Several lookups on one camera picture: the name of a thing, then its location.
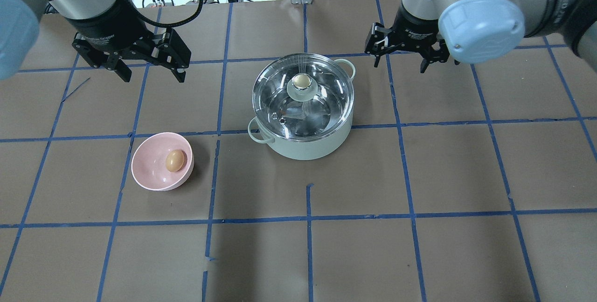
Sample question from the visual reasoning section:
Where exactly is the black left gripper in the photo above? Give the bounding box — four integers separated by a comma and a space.
72, 11, 192, 83

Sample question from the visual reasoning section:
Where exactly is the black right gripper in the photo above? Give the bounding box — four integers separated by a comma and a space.
364, 6, 450, 74

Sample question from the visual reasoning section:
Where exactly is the brown egg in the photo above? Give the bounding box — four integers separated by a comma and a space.
166, 149, 187, 173

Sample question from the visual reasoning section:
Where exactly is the glass pot lid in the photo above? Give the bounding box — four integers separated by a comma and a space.
252, 55, 354, 143

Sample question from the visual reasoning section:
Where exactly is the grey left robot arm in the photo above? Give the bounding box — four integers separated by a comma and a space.
0, 0, 201, 82

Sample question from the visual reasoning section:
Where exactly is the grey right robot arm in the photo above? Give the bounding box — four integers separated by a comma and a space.
364, 0, 597, 73

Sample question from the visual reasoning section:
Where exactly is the pale green pot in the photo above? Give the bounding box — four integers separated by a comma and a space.
247, 55, 356, 161

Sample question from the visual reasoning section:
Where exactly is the pink bowl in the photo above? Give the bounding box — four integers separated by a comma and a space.
131, 132, 194, 192

